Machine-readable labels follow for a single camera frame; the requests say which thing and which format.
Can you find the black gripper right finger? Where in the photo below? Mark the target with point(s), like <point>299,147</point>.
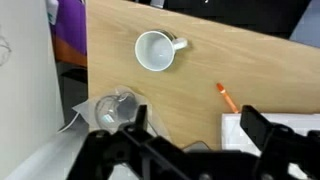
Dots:
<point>283,146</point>

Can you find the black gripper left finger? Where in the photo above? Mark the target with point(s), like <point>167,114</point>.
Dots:
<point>131,150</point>

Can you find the orange marker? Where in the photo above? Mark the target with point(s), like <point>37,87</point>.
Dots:
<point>227,97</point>

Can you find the white ceramic mug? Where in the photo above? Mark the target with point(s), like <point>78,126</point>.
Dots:
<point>155,50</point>

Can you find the clear plastic bag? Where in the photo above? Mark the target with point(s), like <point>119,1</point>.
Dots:
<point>115,108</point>

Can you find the white paper sheet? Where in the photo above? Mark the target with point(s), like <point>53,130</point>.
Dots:
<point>233,133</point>

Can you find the orange brown box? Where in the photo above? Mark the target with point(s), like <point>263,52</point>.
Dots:
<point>70,55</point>

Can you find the white board panel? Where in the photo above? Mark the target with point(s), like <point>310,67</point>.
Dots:
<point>26,83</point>

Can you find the purple bag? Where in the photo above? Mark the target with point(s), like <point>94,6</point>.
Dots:
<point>71,26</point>

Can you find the white label with teal print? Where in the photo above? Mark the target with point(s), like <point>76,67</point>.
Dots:
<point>52,11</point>

